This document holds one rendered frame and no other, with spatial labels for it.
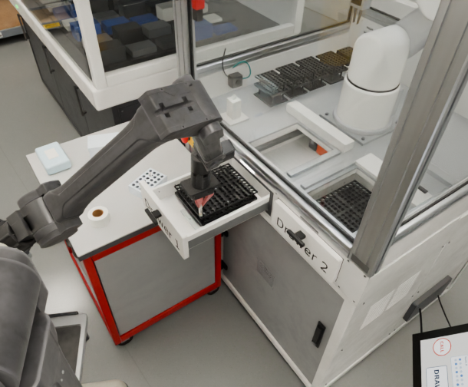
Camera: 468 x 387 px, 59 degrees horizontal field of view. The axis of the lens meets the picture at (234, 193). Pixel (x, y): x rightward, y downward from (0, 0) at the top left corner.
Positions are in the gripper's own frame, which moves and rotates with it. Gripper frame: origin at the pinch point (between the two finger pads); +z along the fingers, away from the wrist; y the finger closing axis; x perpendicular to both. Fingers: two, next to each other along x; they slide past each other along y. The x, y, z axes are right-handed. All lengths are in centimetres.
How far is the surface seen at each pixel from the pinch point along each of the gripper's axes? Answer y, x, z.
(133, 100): -14, -88, 17
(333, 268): -23.2, 36.8, 4.2
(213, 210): -4.9, 0.5, 5.1
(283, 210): -22.3, 13.6, 1.2
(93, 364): 44, -16, 97
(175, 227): 9.9, 2.8, 2.4
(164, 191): 3.3, -18.5, 9.2
